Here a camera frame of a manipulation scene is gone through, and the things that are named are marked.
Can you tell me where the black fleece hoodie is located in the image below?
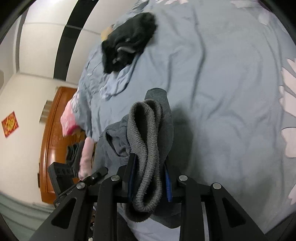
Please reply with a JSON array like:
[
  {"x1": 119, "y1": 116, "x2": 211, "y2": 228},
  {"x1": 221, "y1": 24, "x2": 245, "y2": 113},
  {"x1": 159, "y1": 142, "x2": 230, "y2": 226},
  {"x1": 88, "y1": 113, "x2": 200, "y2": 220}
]
[{"x1": 101, "y1": 13, "x2": 157, "y2": 74}]

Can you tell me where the light blue shirt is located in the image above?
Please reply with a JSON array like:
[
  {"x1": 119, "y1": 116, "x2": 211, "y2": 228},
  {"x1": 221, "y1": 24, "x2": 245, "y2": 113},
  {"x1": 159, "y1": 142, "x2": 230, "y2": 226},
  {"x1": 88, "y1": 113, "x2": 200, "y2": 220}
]
[{"x1": 99, "y1": 54, "x2": 140, "y2": 100}]

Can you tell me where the red diamond wall decoration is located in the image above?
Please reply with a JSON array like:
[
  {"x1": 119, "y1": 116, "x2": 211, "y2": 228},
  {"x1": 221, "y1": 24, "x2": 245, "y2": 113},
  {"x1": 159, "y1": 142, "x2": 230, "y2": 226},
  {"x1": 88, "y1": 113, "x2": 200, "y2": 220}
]
[{"x1": 1, "y1": 111, "x2": 19, "y2": 138}]

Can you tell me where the brown wooden headboard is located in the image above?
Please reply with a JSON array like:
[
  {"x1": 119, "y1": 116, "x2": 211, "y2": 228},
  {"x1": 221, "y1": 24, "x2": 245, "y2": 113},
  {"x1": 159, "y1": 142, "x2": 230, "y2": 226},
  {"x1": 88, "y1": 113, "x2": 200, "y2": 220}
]
[{"x1": 39, "y1": 87, "x2": 86, "y2": 204}]

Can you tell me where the yellow beige garment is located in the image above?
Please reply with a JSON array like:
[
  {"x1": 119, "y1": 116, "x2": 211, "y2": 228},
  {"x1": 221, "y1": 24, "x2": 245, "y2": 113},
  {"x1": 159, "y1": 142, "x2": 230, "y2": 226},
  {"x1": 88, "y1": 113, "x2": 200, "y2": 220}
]
[{"x1": 100, "y1": 26, "x2": 113, "y2": 42}]

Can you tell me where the blue floral bed duvet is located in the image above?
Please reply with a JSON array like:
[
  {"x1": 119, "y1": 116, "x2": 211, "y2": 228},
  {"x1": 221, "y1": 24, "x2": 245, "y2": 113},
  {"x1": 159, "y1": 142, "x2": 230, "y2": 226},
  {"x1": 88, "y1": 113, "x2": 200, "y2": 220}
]
[{"x1": 73, "y1": 1, "x2": 295, "y2": 232}]

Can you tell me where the white wardrobe with black stripe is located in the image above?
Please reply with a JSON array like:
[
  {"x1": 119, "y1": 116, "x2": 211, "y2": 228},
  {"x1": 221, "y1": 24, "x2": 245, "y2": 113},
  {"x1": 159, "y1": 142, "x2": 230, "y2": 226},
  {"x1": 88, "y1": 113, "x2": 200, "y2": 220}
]
[{"x1": 18, "y1": 0, "x2": 135, "y2": 84}]

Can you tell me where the grey wall switch panel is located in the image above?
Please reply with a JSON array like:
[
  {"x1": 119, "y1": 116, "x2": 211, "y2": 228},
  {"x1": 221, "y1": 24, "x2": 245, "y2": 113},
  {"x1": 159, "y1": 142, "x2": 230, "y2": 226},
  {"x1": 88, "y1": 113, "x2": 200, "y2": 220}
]
[{"x1": 39, "y1": 100, "x2": 53, "y2": 123}]

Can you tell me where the pink fluffy pillow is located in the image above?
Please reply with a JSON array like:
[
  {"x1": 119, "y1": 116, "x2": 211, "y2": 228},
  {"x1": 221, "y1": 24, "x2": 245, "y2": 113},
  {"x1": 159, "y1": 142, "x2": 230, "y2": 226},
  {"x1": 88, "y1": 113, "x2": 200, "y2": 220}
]
[{"x1": 60, "y1": 99, "x2": 81, "y2": 137}]

